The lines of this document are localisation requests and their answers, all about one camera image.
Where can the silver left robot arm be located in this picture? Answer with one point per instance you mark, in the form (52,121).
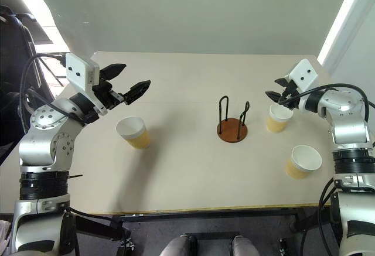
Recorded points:
(44,144)

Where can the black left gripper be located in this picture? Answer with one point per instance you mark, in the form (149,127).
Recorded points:
(105,93)

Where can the black table frame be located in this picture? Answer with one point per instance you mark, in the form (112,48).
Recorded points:
(205,212)

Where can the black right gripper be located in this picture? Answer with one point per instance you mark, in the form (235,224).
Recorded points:
(290,92)

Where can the grey rounded shape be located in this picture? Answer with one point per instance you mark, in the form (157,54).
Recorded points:
(241,247)
(175,247)

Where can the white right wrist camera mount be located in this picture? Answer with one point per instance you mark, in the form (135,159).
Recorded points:
(304,73)

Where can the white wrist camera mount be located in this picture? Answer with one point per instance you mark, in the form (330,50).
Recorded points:
(77,68)
(304,73)

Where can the white and tan paper cup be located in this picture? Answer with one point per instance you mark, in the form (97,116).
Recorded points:
(304,160)
(133,133)
(278,119)

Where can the black chair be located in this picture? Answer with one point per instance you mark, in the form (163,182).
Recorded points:
(14,48)

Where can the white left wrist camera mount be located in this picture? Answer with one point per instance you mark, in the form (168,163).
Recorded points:
(77,68)

